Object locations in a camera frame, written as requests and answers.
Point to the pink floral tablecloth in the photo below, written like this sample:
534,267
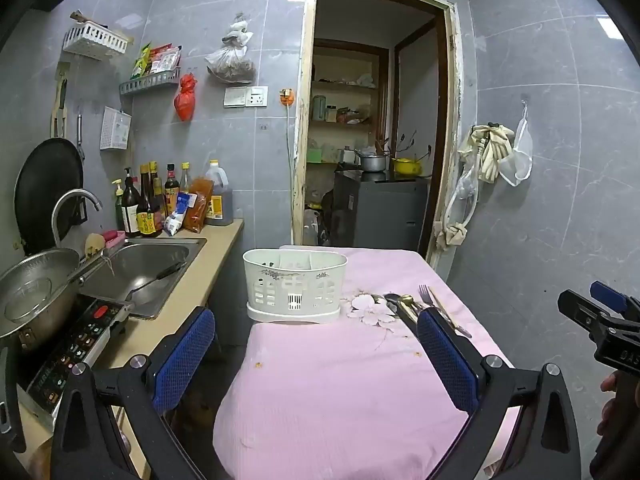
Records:
325,385

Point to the white plastic wall basket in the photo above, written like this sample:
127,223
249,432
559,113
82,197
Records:
95,40

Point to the black mini fridge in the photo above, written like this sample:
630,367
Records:
380,210

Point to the pump soap bottle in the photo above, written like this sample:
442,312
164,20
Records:
119,207

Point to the yellow pot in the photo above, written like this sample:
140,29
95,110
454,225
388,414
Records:
406,166

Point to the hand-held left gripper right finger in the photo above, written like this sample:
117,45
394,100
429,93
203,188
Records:
445,360

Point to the clear yellow-capped bottle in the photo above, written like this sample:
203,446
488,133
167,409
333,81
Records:
185,177

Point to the pink sponge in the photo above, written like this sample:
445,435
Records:
114,240

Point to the red-capped sauce bottle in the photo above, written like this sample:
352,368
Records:
171,185

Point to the gold spoon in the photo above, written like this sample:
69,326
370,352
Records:
407,302

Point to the aluminium pot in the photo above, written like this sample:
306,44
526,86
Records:
372,162

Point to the orange wall plug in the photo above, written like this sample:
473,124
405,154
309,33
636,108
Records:
286,96

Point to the silver fork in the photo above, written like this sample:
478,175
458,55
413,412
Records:
452,317
425,294

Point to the silver table knife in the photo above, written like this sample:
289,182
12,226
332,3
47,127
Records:
462,332

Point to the beige kitchen counter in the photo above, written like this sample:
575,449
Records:
205,270

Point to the green canister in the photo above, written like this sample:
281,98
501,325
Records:
318,108

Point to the beige scrubber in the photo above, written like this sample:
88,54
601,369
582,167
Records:
95,246

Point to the chrome faucet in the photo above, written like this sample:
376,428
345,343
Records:
65,205

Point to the wooden shelf unit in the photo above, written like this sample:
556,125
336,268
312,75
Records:
345,87

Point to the hanging metal peeler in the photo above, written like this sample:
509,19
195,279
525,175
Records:
80,135

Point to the green box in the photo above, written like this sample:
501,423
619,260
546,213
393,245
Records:
315,156

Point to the silver spoon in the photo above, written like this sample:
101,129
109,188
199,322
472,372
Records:
392,299

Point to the steel wok with glass lid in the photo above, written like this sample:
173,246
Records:
35,290

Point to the hanging wooden utensil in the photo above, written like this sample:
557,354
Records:
61,100

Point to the blue and white packet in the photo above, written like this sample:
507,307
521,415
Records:
177,215

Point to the cream rubber gloves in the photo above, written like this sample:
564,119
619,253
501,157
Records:
492,152

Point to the green seasoning packet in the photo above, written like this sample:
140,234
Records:
141,62

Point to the dark brown sauce bottle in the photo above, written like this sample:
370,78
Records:
131,210

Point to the person's right hand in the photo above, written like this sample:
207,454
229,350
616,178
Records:
610,384

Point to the cooking oil jug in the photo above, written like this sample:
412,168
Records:
219,200

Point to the white plastic utensil caddy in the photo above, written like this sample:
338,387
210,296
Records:
295,285

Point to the red seasoning packet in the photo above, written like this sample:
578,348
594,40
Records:
165,60

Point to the black round pan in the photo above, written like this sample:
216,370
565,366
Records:
47,185

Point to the white wall socket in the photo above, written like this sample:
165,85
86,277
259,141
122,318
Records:
256,96

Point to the orange food packet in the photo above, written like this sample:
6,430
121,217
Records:
197,205

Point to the induction cooker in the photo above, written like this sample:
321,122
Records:
75,345

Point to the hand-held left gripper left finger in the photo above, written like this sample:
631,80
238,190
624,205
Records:
185,360

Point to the clear bag of dried goods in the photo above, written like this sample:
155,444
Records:
231,62

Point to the worn wooden door frame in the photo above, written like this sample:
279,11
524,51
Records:
300,110

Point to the knotted beige rag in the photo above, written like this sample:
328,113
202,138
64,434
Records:
450,235

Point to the red plastic bag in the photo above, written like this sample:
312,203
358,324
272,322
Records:
185,100

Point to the grey wall shelf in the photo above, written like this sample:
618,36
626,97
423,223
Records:
150,81

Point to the stainless steel sink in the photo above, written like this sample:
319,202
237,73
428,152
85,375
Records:
140,270

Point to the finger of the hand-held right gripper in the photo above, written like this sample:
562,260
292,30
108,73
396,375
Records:
607,294
582,310

